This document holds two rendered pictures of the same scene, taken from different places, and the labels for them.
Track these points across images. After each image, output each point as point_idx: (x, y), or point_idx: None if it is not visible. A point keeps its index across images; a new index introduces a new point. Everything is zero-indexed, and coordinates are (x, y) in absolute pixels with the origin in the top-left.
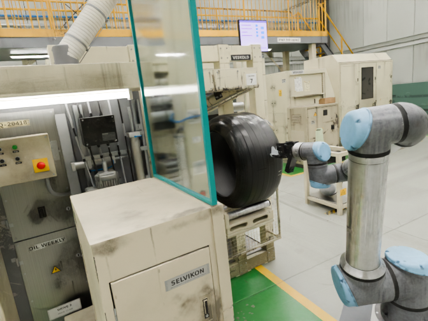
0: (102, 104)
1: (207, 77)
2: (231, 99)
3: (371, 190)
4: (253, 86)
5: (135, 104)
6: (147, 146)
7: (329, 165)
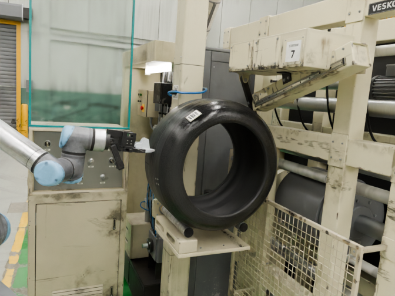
0: None
1: (247, 50)
2: (301, 86)
3: None
4: (294, 64)
5: None
6: None
7: (65, 157)
